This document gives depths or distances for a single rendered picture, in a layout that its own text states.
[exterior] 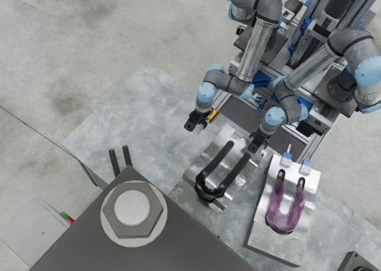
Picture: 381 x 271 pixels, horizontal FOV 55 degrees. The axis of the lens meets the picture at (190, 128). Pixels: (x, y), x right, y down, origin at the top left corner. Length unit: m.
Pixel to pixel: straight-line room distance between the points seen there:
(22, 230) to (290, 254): 1.15
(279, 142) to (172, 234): 2.17
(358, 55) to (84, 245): 1.14
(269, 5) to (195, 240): 1.07
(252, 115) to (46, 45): 1.83
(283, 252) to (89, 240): 1.29
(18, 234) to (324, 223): 1.43
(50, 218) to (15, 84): 2.16
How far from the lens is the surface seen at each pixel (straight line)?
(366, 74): 1.45
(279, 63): 2.16
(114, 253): 0.65
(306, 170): 1.99
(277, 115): 1.61
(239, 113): 2.78
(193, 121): 1.72
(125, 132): 2.02
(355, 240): 2.09
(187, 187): 1.85
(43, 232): 1.24
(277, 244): 1.83
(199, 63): 3.21
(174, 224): 0.65
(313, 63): 1.60
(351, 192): 3.08
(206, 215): 1.83
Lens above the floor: 2.65
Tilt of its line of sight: 66 degrees down
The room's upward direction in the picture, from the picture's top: 10 degrees clockwise
